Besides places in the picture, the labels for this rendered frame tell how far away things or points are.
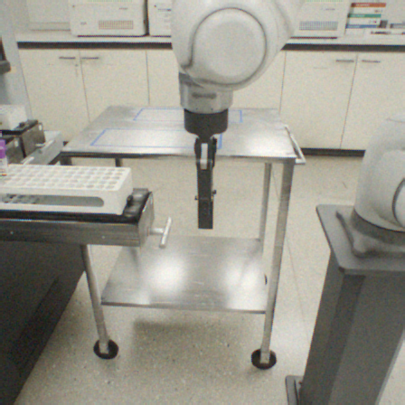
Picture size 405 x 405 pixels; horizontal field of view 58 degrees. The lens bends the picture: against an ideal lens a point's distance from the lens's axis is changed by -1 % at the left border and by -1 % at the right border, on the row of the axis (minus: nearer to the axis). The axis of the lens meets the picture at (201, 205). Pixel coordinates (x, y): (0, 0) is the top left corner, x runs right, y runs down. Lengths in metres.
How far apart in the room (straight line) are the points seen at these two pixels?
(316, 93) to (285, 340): 2.01
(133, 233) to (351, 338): 0.58
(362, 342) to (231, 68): 0.77
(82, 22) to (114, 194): 2.52
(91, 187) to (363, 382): 0.83
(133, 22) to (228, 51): 2.63
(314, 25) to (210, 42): 2.61
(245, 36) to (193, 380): 1.22
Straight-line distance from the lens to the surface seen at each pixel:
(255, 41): 0.38
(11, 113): 1.26
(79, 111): 3.26
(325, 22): 3.00
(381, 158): 0.78
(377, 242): 0.84
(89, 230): 0.71
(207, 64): 0.39
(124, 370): 1.47
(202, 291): 1.31
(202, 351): 1.50
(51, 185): 0.74
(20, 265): 1.25
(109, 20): 3.05
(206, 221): 0.72
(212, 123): 0.61
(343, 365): 1.06
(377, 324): 0.97
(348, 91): 3.10
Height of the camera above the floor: 1.17
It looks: 30 degrees down
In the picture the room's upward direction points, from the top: straight up
